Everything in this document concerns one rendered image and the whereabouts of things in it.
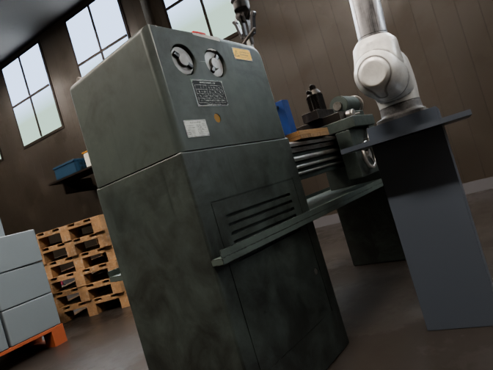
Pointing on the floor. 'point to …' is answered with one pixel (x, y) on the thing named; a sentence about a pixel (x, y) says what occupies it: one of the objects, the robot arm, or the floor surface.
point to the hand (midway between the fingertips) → (250, 45)
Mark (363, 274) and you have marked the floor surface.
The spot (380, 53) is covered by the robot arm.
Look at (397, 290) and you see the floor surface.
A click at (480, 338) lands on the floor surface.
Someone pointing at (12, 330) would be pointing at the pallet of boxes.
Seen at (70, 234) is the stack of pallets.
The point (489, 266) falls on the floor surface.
